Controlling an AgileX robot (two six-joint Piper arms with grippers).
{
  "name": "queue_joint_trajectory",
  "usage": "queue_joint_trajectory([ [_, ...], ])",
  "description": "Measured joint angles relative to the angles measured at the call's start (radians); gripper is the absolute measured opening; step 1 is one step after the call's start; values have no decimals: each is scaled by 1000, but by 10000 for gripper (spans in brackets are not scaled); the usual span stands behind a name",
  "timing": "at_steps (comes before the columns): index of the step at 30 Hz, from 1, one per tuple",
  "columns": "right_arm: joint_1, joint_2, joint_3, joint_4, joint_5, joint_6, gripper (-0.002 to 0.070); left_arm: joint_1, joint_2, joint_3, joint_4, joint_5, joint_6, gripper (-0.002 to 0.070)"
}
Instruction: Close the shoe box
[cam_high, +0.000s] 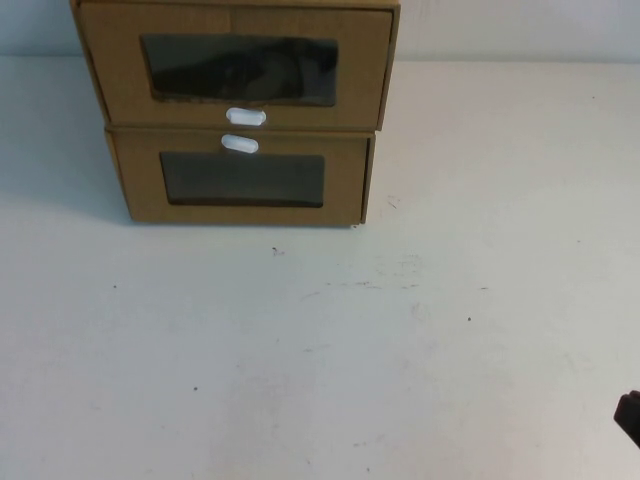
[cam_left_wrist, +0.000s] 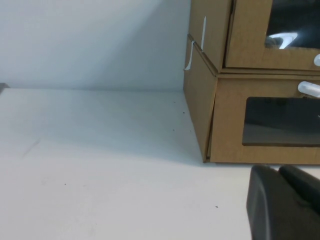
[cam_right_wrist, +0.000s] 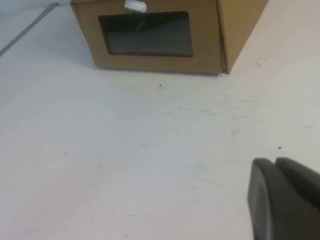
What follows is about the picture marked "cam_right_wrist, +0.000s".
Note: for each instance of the white plastic pull tab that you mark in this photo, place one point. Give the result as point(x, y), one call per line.
point(135, 6)

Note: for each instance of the brown cardboard shoe box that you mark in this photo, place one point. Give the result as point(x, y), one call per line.
point(212, 37)

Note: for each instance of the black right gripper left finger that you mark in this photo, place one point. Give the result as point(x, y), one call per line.
point(261, 200)

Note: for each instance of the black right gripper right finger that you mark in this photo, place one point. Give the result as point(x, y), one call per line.
point(300, 200)

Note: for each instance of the grey strip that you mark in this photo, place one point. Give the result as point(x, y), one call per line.
point(25, 31)

